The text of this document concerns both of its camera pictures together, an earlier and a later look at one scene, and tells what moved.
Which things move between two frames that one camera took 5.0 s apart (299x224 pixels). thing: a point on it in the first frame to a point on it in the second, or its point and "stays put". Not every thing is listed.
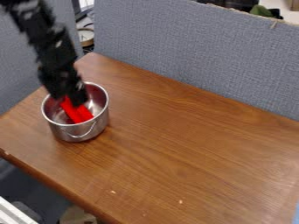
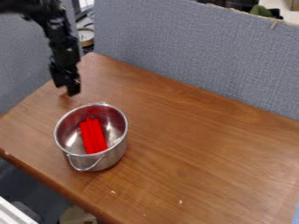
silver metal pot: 65,128 to 70,138
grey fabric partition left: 21,78 stays put
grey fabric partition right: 234,51 stays put
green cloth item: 262,10 stays put
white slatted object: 11,214 stays put
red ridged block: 78,113 to 94,136
